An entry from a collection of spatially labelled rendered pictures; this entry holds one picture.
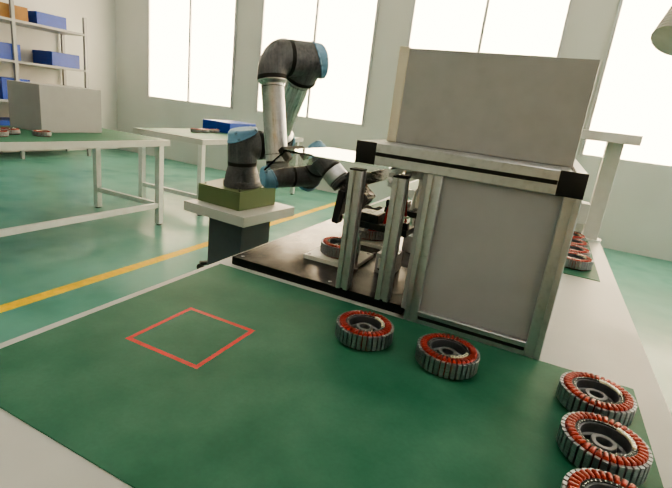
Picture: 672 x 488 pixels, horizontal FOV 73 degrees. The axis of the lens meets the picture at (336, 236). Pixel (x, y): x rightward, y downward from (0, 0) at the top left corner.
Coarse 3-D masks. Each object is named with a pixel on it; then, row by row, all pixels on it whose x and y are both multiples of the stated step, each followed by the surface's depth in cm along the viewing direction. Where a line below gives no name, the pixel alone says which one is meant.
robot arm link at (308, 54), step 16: (304, 48) 147; (320, 48) 150; (304, 64) 148; (320, 64) 151; (288, 80) 156; (304, 80) 154; (288, 96) 162; (304, 96) 163; (288, 112) 167; (288, 128) 174; (288, 144) 181
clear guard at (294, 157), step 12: (288, 156) 113; (300, 156) 119; (312, 156) 125; (324, 156) 104; (336, 156) 106; (348, 156) 110; (264, 168) 111; (276, 168) 116; (384, 168) 98; (396, 168) 101
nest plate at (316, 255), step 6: (312, 252) 126; (318, 252) 126; (360, 252) 131; (366, 252) 131; (306, 258) 123; (312, 258) 123; (318, 258) 122; (324, 258) 122; (330, 258) 122; (360, 258) 125; (366, 258) 126; (330, 264) 121; (336, 264) 120; (360, 264) 122
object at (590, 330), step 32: (576, 288) 133; (608, 288) 136; (64, 320) 82; (576, 320) 110; (608, 320) 112; (544, 352) 92; (576, 352) 93; (608, 352) 95; (640, 352) 97; (640, 384) 84; (0, 416) 58; (0, 448) 53; (32, 448) 53; (64, 448) 54; (0, 480) 49; (32, 480) 49; (64, 480) 50; (96, 480) 50
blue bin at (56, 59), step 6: (36, 54) 640; (42, 54) 635; (48, 54) 630; (54, 54) 630; (60, 54) 638; (66, 54) 646; (36, 60) 643; (42, 60) 638; (48, 60) 632; (54, 60) 632; (60, 60) 640; (66, 60) 647; (72, 60) 655; (78, 60) 663; (60, 66) 642; (66, 66) 649; (72, 66) 657; (78, 66) 665
